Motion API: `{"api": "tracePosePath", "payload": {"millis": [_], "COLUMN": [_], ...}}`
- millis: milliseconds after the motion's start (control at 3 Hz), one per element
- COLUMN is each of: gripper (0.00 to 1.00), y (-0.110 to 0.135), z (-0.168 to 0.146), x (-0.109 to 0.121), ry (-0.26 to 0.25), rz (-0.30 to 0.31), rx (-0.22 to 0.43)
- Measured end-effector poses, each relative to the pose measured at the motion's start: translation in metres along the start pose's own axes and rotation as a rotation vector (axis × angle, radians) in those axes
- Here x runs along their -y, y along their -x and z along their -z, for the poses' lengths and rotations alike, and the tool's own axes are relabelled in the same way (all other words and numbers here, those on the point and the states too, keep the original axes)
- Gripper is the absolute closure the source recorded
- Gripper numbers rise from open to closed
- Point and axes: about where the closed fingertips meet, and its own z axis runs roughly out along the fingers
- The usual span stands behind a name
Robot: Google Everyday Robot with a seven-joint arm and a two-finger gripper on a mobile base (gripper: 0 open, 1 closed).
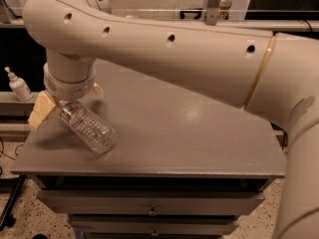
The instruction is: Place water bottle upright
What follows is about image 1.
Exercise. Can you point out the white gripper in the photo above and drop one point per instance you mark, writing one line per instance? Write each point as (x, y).
(70, 90)

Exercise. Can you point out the clear plastic water bottle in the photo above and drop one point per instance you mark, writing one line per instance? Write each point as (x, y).
(88, 126)

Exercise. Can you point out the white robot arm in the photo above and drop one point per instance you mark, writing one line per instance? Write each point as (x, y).
(274, 76)

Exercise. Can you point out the white pump dispenser bottle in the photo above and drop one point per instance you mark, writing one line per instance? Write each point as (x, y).
(19, 86)

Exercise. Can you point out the upper cabinet drawer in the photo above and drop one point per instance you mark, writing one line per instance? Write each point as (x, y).
(151, 203)

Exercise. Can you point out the cabinet drawer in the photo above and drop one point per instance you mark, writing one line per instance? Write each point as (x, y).
(151, 203)
(157, 225)

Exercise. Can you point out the grey drawer cabinet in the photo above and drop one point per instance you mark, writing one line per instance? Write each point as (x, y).
(169, 139)

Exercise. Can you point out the black floor stand leg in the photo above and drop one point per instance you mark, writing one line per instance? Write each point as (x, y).
(13, 187)

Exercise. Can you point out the lower cabinet drawer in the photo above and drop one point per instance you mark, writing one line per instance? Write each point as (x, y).
(157, 225)

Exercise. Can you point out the metal frame post right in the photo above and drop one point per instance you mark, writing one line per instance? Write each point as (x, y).
(211, 11)

